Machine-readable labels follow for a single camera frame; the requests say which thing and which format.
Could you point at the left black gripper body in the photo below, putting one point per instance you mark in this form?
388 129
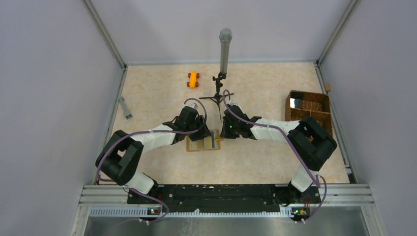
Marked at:
198 122

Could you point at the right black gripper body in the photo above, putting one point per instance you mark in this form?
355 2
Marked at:
230 131

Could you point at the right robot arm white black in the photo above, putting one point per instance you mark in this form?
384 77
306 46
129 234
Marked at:
310 142

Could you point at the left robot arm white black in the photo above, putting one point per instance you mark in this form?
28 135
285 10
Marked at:
120 157

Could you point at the black card stack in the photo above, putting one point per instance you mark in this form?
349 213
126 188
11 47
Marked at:
296 99

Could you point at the orange toy block car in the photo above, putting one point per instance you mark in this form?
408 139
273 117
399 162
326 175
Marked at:
193 77

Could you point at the woven wicker divided basket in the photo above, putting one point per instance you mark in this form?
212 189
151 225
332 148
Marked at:
315 105

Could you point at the grey microphone on tripod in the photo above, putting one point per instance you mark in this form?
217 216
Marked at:
225 38

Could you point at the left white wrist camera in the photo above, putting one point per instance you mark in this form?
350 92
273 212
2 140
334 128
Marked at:
193 106

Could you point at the grey metal bracket tool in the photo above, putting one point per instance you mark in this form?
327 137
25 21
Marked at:
126 112

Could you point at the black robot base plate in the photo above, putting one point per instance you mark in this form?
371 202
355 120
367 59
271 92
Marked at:
227 198

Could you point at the white slotted cable duct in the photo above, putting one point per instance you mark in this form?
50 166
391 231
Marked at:
152 212

